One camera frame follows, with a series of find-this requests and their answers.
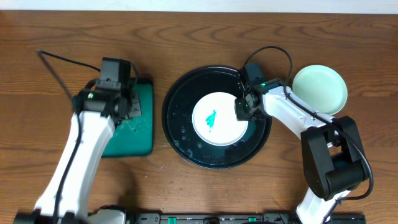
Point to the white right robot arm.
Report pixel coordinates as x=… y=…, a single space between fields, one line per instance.
x=334 y=162

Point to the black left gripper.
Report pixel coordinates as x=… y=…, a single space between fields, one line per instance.
x=133 y=104

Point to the black round tray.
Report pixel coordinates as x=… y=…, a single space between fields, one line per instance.
x=177 y=123

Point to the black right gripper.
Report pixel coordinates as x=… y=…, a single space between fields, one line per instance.
x=241 y=113

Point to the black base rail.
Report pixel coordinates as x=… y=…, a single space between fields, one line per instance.
x=156 y=218

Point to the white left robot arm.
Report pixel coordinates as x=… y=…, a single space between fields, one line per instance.
x=65 y=200

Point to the white plate green stain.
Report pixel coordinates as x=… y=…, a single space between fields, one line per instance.
x=214 y=119

